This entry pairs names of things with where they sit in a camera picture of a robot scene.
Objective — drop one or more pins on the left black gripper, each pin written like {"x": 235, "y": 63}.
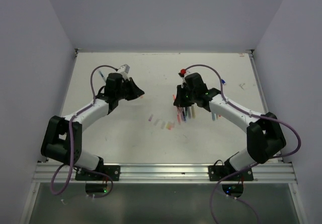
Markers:
{"x": 137, "y": 91}

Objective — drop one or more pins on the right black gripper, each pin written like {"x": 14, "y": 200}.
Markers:
{"x": 179, "y": 100}

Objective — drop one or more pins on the yellow highlighter pen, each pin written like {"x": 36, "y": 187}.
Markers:
{"x": 193, "y": 112}

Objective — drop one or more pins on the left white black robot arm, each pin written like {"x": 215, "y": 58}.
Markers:
{"x": 64, "y": 135}

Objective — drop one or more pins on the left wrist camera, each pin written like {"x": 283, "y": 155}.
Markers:
{"x": 124, "y": 70}

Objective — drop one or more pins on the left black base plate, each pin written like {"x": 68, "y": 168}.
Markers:
{"x": 106, "y": 172}

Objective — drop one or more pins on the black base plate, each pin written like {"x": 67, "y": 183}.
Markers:
{"x": 220, "y": 172}
{"x": 106, "y": 172}

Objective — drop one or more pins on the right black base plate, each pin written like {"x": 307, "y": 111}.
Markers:
{"x": 220, "y": 172}

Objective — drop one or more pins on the aluminium front rail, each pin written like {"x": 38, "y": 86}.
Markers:
{"x": 271, "y": 173}

